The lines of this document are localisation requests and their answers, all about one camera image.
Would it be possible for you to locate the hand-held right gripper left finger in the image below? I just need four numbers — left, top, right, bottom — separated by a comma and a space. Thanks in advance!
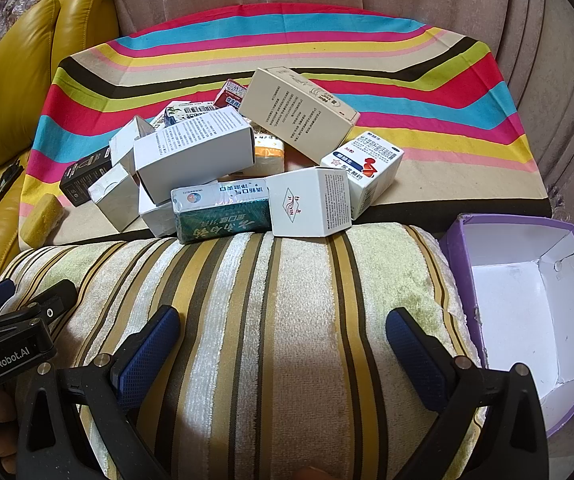
17, 305, 183, 480

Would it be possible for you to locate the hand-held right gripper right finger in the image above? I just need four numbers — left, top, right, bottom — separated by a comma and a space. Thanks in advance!
386, 308, 550, 480

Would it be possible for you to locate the green round sponge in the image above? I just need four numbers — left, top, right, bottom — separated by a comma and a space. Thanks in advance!
21, 195, 66, 248

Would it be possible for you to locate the purple cardboard box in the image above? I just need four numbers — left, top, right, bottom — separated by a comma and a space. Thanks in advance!
439, 212, 574, 436

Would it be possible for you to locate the silver white box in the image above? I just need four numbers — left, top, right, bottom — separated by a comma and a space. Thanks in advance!
88, 162, 140, 233

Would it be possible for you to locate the black box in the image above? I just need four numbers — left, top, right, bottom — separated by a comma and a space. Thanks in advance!
60, 146, 113, 208

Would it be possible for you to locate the green medicine box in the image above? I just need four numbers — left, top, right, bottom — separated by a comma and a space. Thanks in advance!
170, 178, 271, 245

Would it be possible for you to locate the small plain white box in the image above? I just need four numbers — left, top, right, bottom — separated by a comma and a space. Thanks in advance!
110, 116, 155, 171

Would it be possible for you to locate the white box red logo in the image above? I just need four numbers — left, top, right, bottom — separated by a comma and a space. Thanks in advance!
266, 166, 353, 237

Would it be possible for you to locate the white box blue red label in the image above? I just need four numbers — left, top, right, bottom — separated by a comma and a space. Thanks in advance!
320, 130, 405, 220

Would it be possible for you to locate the large white text box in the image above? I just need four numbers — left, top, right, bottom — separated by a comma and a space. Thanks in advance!
134, 109, 257, 196

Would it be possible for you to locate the blue white barcode box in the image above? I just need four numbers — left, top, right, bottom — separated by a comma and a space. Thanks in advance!
152, 101, 218, 128

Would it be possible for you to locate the orange white box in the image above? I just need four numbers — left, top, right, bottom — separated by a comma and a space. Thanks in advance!
252, 130, 286, 173

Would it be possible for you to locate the small dark red box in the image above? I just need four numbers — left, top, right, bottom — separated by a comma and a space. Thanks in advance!
214, 79, 248, 108

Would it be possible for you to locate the large beige box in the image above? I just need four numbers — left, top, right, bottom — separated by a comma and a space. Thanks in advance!
239, 67, 361, 153

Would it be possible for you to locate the striped towel cushion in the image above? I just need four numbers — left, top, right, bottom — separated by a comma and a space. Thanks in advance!
0, 220, 488, 480

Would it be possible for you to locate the yellow leather sofa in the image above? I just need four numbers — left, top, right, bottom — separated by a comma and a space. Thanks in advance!
0, 0, 120, 306

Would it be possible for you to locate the colourful striped cloth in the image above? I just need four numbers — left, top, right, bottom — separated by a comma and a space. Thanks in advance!
17, 9, 552, 253

